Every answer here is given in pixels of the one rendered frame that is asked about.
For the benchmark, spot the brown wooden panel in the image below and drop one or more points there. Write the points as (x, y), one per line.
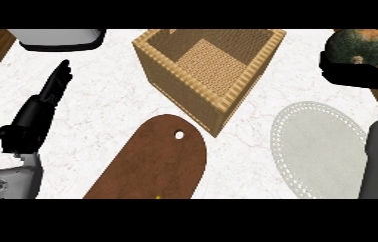
(4, 41)
(375, 94)

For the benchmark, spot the pale grey oval placemat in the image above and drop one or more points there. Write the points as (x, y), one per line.
(318, 149)

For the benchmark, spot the square wicker basket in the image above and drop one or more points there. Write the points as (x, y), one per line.
(196, 86)

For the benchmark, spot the small yellow item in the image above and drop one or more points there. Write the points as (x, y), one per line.
(158, 197)

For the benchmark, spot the green and orange squash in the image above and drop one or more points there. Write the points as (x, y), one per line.
(349, 46)

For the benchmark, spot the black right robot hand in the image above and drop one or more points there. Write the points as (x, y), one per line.
(351, 74)

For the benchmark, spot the brown wooden cutting board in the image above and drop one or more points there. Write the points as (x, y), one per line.
(156, 162)

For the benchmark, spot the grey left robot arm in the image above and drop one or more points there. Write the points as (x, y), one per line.
(17, 181)

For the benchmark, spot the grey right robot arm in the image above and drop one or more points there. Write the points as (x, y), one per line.
(370, 166)

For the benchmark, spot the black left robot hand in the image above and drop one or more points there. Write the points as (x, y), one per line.
(32, 119)

